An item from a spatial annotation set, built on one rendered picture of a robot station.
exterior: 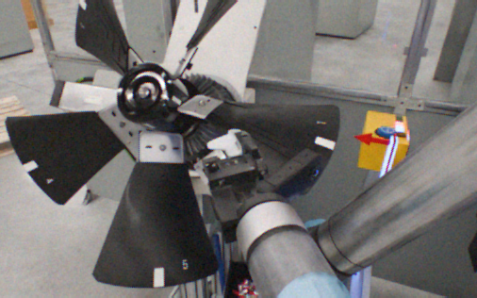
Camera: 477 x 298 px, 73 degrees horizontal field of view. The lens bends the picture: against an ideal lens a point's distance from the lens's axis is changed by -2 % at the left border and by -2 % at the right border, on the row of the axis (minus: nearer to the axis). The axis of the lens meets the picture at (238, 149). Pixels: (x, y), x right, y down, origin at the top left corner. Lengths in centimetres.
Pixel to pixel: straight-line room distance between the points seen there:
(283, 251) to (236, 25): 74
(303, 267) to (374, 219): 11
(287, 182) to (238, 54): 56
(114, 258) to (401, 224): 47
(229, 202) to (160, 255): 27
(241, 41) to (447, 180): 69
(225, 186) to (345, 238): 16
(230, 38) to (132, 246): 59
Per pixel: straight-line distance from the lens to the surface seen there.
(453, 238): 168
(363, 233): 40
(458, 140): 35
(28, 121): 82
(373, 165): 87
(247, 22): 95
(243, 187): 43
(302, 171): 44
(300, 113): 64
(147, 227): 64
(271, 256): 32
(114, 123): 73
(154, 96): 63
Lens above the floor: 145
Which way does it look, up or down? 32 degrees down
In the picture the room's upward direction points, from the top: straight up
